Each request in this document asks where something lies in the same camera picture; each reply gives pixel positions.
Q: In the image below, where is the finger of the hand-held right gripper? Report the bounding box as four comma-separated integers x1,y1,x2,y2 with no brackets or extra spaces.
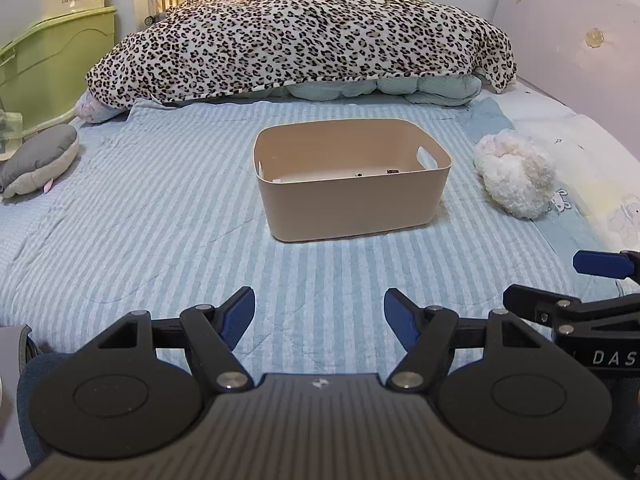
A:
502,284,640,343
573,250,640,285

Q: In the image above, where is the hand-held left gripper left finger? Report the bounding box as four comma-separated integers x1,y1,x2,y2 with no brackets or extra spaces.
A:
94,286,256,392

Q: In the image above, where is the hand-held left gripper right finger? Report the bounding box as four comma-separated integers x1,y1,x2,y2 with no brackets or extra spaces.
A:
384,288,552,392

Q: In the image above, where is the beige plastic storage bin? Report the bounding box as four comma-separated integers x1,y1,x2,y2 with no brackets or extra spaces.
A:
252,118,452,242

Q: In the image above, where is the blue striped bed blanket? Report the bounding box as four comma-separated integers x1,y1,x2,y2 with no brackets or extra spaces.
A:
0,95,626,361

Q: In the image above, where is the white fluffy plush toy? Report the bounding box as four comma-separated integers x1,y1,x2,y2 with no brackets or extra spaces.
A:
473,129,557,220

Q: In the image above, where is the person's leg in jeans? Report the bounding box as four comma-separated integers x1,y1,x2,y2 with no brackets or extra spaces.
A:
15,352,76,466

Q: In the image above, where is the pale teal quilt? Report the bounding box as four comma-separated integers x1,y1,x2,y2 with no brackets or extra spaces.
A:
285,72,483,108

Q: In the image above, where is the grey plush toy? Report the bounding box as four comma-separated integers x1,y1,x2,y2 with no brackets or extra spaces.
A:
0,124,81,198

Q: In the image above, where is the pink floral pillow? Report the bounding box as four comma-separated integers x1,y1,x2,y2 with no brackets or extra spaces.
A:
75,92,133,123

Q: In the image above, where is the leopard print blanket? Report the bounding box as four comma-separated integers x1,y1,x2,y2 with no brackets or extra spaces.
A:
86,0,518,113

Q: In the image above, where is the translucent plastic container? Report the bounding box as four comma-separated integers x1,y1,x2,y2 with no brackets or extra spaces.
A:
0,109,24,157

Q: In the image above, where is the green storage cabinet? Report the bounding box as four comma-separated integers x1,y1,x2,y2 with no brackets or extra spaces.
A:
0,6,117,136

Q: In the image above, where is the lilac wall panel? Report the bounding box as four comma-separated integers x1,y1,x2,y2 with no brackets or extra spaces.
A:
492,0,640,126

